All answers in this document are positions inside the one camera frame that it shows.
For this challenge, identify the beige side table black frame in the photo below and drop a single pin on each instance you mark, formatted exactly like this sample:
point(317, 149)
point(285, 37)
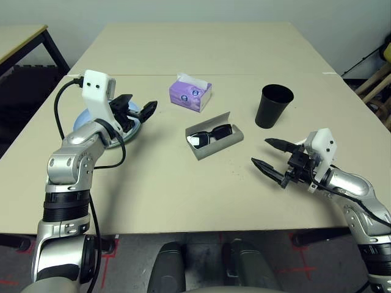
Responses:
point(18, 39)

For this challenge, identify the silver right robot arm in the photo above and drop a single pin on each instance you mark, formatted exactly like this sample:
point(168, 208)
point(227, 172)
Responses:
point(351, 183)

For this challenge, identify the white tissue sheet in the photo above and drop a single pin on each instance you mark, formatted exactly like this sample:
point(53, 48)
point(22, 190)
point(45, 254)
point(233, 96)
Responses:
point(187, 78)

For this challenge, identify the black sunglasses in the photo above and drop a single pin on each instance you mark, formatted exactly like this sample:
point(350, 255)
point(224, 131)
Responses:
point(220, 131)

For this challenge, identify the blue plastic plate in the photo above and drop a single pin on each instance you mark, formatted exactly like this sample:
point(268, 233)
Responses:
point(81, 120)

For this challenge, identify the red floor tape cross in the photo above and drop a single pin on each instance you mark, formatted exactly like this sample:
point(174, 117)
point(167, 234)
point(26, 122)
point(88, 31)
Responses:
point(108, 259)
point(305, 268)

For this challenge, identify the grey glasses case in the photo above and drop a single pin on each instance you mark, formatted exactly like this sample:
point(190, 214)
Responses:
point(220, 145)

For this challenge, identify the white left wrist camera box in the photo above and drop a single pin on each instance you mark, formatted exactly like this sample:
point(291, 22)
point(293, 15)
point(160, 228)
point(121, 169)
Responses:
point(96, 91)

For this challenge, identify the purple tissue box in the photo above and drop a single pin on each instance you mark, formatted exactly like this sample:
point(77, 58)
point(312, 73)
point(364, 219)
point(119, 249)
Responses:
point(186, 97)

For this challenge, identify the black plastic cup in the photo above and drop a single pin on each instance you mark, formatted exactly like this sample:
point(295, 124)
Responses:
point(270, 113)

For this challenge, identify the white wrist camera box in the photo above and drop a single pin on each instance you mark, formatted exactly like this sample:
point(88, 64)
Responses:
point(323, 143)
point(96, 91)

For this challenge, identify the dark grey right robot leg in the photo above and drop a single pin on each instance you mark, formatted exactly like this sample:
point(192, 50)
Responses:
point(247, 268)

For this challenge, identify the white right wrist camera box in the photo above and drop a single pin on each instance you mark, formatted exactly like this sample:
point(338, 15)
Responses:
point(323, 143)

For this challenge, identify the thin black pole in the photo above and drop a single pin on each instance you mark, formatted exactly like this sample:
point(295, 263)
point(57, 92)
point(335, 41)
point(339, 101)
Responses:
point(362, 61)

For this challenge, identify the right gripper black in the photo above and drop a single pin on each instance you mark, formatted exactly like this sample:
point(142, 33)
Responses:
point(301, 168)

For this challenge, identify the dark grey left robot leg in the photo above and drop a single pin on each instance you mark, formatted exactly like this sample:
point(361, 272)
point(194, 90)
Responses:
point(166, 268)

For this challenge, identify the green seat wooden stool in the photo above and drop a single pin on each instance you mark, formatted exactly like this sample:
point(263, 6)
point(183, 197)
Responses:
point(387, 52)

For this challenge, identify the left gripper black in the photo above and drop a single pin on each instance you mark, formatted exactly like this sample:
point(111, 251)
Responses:
point(123, 116)

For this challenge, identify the dark grey robot leg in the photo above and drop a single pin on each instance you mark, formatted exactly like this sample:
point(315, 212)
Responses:
point(247, 268)
point(166, 268)

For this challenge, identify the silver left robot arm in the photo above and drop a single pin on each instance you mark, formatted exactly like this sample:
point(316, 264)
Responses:
point(76, 152)

